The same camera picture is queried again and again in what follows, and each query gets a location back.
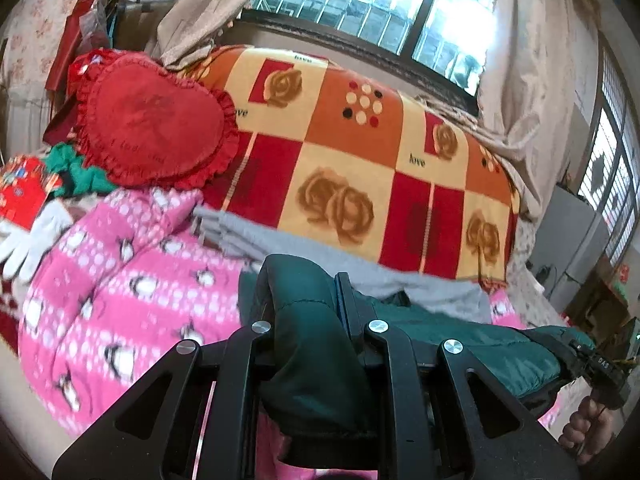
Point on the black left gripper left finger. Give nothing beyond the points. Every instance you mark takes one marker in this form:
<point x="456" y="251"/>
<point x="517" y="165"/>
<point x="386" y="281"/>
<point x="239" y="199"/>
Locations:
<point x="191" y="415"/>

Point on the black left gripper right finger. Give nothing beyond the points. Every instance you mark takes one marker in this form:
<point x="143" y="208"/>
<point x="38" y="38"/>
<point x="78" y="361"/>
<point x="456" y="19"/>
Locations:
<point x="436" y="411"/>

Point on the dark green puffer jacket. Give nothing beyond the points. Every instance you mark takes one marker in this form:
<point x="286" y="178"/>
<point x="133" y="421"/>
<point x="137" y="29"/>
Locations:
<point x="317" y="392"/>

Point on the person's right hand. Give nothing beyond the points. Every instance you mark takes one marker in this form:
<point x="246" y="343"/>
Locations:
<point x="589" y="431"/>

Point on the pink penguin fleece blanket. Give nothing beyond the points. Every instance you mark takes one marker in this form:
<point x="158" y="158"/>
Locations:
<point x="128" y="281"/>

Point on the grey folded garment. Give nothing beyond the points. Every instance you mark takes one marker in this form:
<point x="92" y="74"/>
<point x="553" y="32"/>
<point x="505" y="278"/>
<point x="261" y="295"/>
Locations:
<point x="238" y="237"/>

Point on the grey cabinet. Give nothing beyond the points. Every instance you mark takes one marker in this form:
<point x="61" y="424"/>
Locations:
<point x="569" y="242"/>

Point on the side window with lattice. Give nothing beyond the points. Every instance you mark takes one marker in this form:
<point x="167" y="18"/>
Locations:
<point x="610" y="182"/>

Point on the red orange rose blanket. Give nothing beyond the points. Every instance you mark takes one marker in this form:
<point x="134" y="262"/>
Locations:
<point x="337" y="157"/>

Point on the red christmas cloth with glove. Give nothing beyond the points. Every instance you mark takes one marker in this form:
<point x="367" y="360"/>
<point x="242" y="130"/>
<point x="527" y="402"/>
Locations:
<point x="26" y="186"/>

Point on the red heart-shaped pillow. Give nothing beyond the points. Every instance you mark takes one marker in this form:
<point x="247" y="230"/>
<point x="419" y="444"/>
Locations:
<point x="146" y="126"/>

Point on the green knitted garment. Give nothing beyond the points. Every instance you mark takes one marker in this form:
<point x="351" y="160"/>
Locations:
<point x="77" y="179"/>

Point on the beige right curtain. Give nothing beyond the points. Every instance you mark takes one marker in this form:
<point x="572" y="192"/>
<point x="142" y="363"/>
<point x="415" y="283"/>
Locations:
<point x="527" y="91"/>

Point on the beige curtain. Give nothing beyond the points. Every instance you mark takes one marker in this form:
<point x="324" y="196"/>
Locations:
<point x="527" y="91"/>
<point x="184" y="33"/>

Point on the beige left curtain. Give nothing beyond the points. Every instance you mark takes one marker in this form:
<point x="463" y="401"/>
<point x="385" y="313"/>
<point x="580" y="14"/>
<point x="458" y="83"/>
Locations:
<point x="184" y="33"/>

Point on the window with dark frame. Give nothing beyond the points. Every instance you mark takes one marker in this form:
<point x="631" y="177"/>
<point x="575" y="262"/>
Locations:
<point x="439" y="44"/>

